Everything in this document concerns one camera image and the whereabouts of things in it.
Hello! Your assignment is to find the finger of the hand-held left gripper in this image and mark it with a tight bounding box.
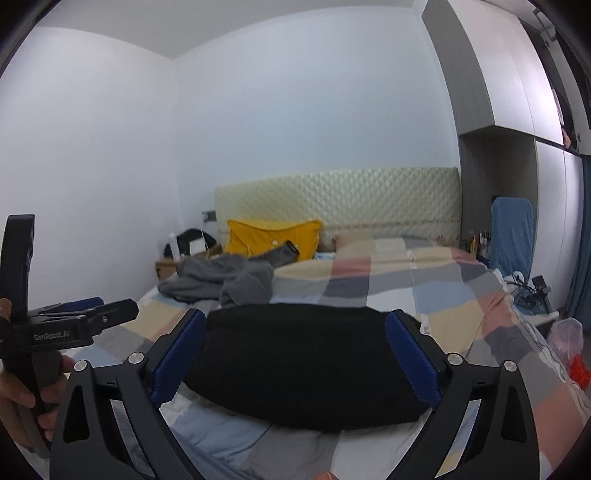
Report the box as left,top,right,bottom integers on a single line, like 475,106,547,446
92,299,139,332
34,296,105,319

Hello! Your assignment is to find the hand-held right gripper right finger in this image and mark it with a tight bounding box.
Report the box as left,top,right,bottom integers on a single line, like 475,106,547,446
385,310,541,480

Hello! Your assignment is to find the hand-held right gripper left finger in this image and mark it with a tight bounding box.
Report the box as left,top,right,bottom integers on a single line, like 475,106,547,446
48,308,208,480

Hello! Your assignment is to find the black puffer jacket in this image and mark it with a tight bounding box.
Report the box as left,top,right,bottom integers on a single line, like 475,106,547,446
185,304,428,433

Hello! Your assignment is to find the person's left hand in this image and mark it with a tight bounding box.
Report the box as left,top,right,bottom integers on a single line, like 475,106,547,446
0,362,37,452

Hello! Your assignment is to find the wooden nightstand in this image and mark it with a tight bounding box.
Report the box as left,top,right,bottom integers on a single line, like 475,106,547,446
154,251,222,280

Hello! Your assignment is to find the pastel patchwork quilt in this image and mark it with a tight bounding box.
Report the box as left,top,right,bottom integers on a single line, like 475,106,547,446
60,235,591,480

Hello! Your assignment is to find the light grey garment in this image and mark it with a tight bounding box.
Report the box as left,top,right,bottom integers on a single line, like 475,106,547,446
158,255,252,303

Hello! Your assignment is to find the dark grey garment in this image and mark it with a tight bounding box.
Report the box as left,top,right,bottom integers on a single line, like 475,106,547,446
219,240,300,309

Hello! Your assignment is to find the white side table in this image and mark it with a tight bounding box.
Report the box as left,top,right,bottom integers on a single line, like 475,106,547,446
503,272,559,324

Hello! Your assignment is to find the beige pillow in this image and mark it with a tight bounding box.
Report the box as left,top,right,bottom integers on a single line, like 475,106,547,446
331,232,407,254

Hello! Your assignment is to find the row of small bottles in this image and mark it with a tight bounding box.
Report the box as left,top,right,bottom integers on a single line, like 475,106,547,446
466,229,492,257

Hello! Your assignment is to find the black device on stand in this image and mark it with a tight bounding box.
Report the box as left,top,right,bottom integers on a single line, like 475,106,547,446
531,275,552,315

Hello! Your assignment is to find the yellow pillow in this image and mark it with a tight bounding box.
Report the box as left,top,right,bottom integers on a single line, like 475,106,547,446
225,219,323,264

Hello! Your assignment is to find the clear plastic bag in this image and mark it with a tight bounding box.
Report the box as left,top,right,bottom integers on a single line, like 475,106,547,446
549,318,585,365

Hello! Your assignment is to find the blue chair cover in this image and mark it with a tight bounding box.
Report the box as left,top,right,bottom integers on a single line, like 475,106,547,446
490,197,535,284

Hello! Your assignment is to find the red crumpled item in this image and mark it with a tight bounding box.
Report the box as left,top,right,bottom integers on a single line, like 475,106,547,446
568,355,591,386

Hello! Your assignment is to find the cream quilted headboard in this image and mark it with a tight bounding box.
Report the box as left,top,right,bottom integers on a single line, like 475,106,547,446
215,167,462,252

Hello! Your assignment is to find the blue curtain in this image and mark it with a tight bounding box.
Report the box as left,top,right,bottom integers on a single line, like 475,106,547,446
566,157,591,319

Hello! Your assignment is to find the grey white wardrobe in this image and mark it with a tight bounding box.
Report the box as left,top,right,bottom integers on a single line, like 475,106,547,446
422,0,591,315

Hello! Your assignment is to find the black strap bag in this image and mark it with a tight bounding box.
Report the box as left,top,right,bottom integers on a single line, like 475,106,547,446
165,228,218,259

